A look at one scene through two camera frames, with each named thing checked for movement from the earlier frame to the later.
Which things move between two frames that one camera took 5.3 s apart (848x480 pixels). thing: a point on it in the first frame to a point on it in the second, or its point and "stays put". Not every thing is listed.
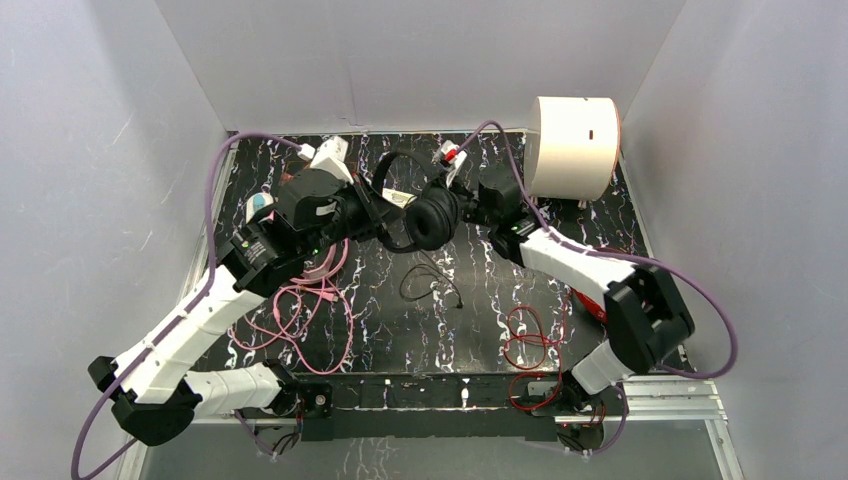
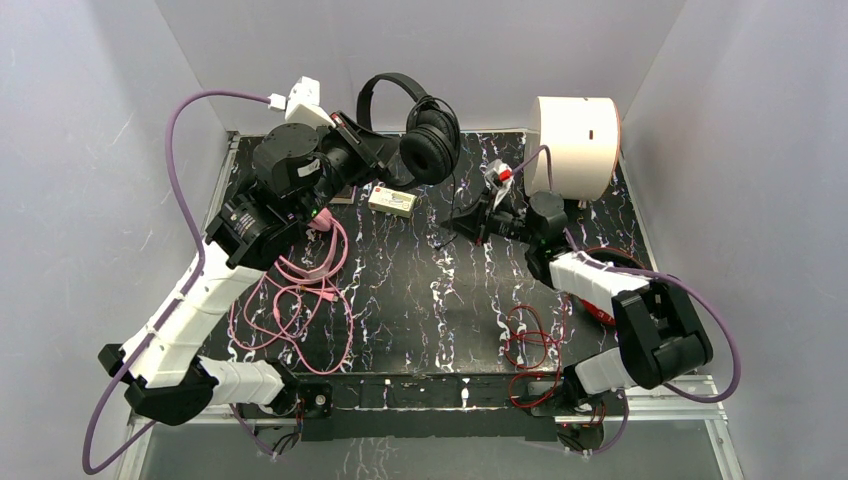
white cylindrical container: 573,147 stays put
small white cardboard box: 399,198 stays put
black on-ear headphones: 432,219 to 430,148
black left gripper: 365,211 to 358,147
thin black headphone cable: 460,303 to 459,157
